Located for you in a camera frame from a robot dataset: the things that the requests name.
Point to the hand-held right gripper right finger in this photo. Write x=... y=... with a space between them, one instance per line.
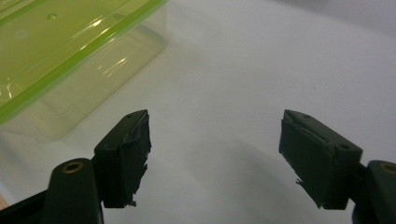
x=320 y=168

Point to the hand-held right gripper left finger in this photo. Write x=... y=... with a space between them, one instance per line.
x=120 y=161

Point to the clear plastic container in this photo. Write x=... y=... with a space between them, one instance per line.
x=93 y=84

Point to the green-rimmed clear container lid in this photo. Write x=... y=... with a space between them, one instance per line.
x=53 y=46

